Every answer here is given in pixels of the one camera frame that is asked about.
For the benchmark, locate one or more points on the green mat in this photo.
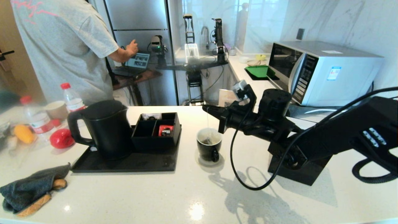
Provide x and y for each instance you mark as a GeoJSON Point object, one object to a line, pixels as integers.
{"type": "Point", "coordinates": [258, 71]}

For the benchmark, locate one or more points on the orange fruit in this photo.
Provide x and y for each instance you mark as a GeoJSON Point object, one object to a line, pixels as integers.
{"type": "Point", "coordinates": [24, 134]}

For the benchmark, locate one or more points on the chrome faucet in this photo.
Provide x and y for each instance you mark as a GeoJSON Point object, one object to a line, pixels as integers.
{"type": "Point", "coordinates": [207, 39]}

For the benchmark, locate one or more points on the brown cork pad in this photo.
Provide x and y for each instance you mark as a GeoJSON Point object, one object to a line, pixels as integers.
{"type": "Point", "coordinates": [34, 205]}

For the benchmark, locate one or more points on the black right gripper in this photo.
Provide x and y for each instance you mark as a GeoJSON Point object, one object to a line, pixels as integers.
{"type": "Point", "coordinates": [241, 116]}

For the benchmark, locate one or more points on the dark gray cloth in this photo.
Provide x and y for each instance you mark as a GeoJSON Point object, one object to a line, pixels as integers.
{"type": "Point", "coordinates": [298, 109]}

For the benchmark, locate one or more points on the black compartment organizer box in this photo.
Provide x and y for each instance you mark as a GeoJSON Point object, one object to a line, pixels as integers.
{"type": "Point", "coordinates": [143, 144]}

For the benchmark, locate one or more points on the person in gray t-shirt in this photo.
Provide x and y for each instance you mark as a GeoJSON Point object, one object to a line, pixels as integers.
{"type": "Point", "coordinates": [62, 46]}

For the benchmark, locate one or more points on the silver microwave oven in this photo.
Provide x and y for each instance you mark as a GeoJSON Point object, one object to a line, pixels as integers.
{"type": "Point", "coordinates": [342, 80]}

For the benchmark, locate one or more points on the black tissue box white lid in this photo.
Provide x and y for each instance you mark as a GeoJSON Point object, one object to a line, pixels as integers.
{"type": "Point", "coordinates": [298, 174]}

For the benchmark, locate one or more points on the black serving tray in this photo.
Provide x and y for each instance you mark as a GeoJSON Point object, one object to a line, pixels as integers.
{"type": "Point", "coordinates": [130, 163]}

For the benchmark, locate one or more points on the beige plate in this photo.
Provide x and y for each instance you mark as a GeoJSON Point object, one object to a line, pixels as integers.
{"type": "Point", "coordinates": [253, 63]}

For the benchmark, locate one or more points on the black mug white inside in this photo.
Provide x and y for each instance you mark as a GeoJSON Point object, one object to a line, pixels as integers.
{"type": "Point", "coordinates": [206, 152]}

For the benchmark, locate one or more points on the brown wooden desk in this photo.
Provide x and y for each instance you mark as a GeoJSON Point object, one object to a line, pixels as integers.
{"type": "Point", "coordinates": [136, 80]}

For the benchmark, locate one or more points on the round translucent coaster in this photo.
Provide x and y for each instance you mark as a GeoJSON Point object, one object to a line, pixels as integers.
{"type": "Point", "coordinates": [198, 159]}

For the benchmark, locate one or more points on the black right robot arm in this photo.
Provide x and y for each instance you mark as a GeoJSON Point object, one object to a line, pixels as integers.
{"type": "Point", "coordinates": [342, 133]}

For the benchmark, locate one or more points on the pink QR code sign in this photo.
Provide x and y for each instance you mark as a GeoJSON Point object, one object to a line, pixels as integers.
{"type": "Point", "coordinates": [224, 96]}

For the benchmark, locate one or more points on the open laptop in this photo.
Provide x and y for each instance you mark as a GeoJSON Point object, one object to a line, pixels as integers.
{"type": "Point", "coordinates": [138, 60]}

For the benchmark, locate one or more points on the black electric kettle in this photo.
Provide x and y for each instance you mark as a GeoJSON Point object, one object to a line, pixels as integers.
{"type": "Point", "coordinates": [107, 130]}

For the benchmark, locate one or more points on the beige paper cup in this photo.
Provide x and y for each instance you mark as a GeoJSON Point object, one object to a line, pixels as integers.
{"type": "Point", "coordinates": [56, 110]}

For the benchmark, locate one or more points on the dark oven mitt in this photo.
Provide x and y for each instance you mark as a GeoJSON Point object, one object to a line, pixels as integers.
{"type": "Point", "coordinates": [28, 189]}

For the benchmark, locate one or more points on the red round fruit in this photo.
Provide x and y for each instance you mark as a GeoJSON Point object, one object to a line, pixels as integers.
{"type": "Point", "coordinates": [61, 139]}

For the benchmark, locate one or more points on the dark wall socket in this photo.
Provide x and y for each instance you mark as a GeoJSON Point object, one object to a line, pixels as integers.
{"type": "Point", "coordinates": [300, 34]}

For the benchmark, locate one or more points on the clear water bottle red cap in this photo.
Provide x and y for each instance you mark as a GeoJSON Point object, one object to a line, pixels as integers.
{"type": "Point", "coordinates": [73, 102]}
{"type": "Point", "coordinates": [39, 121]}

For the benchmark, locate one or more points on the white sachet packet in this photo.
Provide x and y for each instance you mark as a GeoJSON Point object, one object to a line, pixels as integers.
{"type": "Point", "coordinates": [152, 117]}

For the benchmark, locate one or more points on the red sachet packet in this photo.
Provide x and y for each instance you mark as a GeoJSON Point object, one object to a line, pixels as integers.
{"type": "Point", "coordinates": [162, 130]}

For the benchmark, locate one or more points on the white bowl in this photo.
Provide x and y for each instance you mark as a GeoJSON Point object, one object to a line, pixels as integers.
{"type": "Point", "coordinates": [244, 59]}

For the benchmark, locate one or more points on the yellow bowl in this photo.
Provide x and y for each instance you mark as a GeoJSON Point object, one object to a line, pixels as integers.
{"type": "Point", "coordinates": [260, 57]}

